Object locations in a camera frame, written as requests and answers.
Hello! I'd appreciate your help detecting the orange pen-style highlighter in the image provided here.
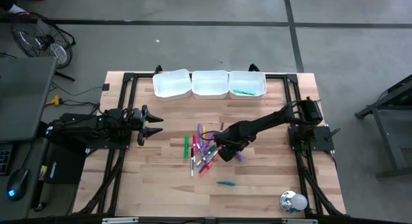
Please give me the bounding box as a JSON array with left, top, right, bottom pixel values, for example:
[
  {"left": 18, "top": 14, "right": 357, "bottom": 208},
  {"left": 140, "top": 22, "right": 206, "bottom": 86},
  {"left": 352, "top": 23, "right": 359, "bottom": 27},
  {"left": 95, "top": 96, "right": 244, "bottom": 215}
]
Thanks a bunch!
[{"left": 198, "top": 162, "right": 214, "bottom": 177}]

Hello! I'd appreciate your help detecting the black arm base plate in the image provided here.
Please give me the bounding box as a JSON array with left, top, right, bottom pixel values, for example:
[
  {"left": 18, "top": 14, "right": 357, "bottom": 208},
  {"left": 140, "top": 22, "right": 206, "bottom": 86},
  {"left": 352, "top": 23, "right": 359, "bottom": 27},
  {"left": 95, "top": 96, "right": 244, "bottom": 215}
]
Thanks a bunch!
[
  {"left": 288, "top": 126, "right": 335, "bottom": 151},
  {"left": 85, "top": 124, "right": 133, "bottom": 151}
]

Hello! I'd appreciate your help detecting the black keyboard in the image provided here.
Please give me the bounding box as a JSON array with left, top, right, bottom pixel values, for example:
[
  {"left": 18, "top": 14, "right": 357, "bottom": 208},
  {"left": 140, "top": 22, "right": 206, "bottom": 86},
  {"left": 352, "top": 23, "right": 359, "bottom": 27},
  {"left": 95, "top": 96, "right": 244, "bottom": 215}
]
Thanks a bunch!
[{"left": 0, "top": 142, "right": 14, "bottom": 177}]

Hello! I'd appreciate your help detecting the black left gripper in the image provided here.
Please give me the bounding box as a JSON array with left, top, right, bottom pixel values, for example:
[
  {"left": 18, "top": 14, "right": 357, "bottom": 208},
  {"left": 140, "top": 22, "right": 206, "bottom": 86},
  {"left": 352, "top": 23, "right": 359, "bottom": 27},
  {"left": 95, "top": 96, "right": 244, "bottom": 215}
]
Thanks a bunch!
[{"left": 130, "top": 104, "right": 164, "bottom": 146}]

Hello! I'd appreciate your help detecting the black metal desk stand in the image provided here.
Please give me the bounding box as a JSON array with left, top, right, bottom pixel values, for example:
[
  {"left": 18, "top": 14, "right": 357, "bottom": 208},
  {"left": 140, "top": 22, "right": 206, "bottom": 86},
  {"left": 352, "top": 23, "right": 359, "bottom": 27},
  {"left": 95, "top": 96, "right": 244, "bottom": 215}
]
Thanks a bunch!
[{"left": 355, "top": 74, "right": 412, "bottom": 180}]

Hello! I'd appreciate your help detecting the white plastic bin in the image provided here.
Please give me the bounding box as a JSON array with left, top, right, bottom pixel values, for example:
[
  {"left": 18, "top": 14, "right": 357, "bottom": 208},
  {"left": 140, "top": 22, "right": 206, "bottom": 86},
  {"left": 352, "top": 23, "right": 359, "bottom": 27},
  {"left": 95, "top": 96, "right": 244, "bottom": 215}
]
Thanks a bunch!
[
  {"left": 228, "top": 70, "right": 268, "bottom": 100},
  {"left": 152, "top": 68, "right": 193, "bottom": 102},
  {"left": 191, "top": 70, "right": 230, "bottom": 100}
]

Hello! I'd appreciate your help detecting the magenta capped marker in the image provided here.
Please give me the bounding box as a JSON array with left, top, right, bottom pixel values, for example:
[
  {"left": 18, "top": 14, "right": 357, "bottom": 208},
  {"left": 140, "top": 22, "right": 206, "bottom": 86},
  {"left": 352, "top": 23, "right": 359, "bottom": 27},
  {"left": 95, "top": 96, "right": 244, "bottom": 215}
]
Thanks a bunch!
[{"left": 196, "top": 143, "right": 211, "bottom": 170}]

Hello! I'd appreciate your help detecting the person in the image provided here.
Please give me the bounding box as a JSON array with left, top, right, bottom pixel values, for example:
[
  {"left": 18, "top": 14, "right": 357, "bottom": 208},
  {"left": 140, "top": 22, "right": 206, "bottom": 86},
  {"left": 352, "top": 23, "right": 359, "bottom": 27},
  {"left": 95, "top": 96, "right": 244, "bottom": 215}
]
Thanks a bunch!
[{"left": 0, "top": 0, "right": 47, "bottom": 19}]

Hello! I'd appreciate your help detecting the green chunky highlighter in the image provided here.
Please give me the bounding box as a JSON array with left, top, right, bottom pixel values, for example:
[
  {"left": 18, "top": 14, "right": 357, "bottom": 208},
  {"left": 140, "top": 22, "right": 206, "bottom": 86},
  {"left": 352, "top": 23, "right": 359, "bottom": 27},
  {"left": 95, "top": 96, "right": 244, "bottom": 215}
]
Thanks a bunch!
[{"left": 183, "top": 135, "right": 191, "bottom": 160}]

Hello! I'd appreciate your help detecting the white light bulb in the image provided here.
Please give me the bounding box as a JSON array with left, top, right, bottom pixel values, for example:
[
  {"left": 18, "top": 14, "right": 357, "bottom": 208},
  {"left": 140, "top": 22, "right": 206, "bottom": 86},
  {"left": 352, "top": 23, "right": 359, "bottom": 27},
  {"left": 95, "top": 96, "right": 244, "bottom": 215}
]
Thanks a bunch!
[{"left": 291, "top": 193, "right": 309, "bottom": 211}]

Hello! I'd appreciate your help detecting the purple pen-style highlighter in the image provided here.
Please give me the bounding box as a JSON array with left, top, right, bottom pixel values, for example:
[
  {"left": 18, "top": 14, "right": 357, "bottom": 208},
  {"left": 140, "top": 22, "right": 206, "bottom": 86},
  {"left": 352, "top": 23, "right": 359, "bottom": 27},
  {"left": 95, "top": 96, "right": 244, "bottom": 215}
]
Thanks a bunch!
[{"left": 201, "top": 133, "right": 216, "bottom": 153}]

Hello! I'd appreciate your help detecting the silver metal bracket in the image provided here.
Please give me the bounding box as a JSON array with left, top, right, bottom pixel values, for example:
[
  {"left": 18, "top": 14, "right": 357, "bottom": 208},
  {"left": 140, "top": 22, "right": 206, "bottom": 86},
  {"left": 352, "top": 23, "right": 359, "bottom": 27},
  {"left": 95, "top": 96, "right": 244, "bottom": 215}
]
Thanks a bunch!
[
  {"left": 101, "top": 217, "right": 140, "bottom": 224},
  {"left": 282, "top": 218, "right": 319, "bottom": 224}
]

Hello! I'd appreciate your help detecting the green fine-tip marker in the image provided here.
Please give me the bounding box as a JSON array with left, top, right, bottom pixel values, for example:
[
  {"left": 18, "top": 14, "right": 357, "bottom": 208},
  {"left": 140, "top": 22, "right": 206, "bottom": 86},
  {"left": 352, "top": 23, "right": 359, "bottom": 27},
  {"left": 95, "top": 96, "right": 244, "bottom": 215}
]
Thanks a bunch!
[{"left": 196, "top": 145, "right": 218, "bottom": 167}]

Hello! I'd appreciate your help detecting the blue fine-tip marker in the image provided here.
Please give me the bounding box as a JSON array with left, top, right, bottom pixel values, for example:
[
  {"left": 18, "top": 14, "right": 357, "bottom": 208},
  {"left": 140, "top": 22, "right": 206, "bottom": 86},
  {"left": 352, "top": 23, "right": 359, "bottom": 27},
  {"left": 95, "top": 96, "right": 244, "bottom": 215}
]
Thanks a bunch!
[{"left": 198, "top": 148, "right": 223, "bottom": 174}]

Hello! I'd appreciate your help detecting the black equipment case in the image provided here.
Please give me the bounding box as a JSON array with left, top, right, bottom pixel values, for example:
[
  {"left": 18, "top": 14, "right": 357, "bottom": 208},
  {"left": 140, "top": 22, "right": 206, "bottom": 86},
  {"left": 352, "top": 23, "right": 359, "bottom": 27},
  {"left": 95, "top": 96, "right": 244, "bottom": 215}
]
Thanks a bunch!
[{"left": 43, "top": 143, "right": 88, "bottom": 185}]

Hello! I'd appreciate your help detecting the grey desk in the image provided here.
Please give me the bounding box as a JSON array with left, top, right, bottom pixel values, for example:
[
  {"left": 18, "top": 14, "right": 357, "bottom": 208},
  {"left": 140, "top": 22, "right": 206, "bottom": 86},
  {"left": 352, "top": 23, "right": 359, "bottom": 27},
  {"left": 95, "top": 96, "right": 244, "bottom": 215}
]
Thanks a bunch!
[{"left": 0, "top": 136, "right": 50, "bottom": 222}]

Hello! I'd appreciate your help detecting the grey flat panel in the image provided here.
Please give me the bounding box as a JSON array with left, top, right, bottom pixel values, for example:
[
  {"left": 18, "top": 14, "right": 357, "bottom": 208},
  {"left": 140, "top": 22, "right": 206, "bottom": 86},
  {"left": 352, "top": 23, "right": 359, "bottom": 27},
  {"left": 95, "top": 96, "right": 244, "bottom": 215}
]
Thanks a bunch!
[{"left": 0, "top": 56, "right": 58, "bottom": 143}]

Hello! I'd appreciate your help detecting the silver lamp reflector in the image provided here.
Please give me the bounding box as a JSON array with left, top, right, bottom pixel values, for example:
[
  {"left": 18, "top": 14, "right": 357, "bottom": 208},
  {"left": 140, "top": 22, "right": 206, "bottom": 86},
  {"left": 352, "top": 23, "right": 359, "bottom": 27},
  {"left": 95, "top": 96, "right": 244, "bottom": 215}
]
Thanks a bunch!
[{"left": 279, "top": 190, "right": 299, "bottom": 215}]

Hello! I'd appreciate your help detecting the black power cable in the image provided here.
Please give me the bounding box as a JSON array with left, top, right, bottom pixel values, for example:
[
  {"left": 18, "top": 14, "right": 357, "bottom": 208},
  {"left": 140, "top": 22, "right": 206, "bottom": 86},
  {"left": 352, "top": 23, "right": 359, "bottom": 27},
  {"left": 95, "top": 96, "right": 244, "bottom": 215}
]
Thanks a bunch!
[{"left": 48, "top": 82, "right": 106, "bottom": 117}]

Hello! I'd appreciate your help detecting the teal chunky highlighter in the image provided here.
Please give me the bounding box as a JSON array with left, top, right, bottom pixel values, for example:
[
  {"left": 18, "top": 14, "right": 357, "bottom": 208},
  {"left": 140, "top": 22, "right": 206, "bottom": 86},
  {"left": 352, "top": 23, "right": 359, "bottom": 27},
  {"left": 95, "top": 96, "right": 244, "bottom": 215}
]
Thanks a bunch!
[{"left": 232, "top": 89, "right": 258, "bottom": 97}]

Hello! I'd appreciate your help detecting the black floor fan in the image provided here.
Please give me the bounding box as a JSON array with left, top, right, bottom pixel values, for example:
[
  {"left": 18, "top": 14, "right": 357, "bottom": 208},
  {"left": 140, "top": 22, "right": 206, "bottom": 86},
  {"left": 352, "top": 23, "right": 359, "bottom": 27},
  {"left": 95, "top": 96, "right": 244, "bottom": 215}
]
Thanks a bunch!
[{"left": 11, "top": 11, "right": 77, "bottom": 82}]

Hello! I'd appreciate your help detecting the black clamp lever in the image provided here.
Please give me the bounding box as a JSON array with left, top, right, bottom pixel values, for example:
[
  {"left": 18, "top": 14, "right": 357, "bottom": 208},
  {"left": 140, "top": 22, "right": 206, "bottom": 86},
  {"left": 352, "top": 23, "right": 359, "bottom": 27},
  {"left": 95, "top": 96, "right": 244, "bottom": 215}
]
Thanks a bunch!
[{"left": 324, "top": 127, "right": 341, "bottom": 142}]

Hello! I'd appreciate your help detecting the yellow power plug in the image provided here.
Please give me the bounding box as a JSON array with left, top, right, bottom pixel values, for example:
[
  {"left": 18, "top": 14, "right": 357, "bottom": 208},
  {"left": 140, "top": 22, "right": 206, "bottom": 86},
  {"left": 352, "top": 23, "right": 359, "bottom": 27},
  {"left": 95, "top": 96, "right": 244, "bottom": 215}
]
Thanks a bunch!
[{"left": 46, "top": 94, "right": 63, "bottom": 107}]

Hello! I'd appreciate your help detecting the black computer mouse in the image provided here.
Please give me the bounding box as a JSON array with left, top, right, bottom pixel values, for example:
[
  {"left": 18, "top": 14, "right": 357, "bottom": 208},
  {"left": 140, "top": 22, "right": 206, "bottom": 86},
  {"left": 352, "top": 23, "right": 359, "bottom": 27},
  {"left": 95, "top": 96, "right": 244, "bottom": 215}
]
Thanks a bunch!
[{"left": 6, "top": 168, "right": 30, "bottom": 201}]

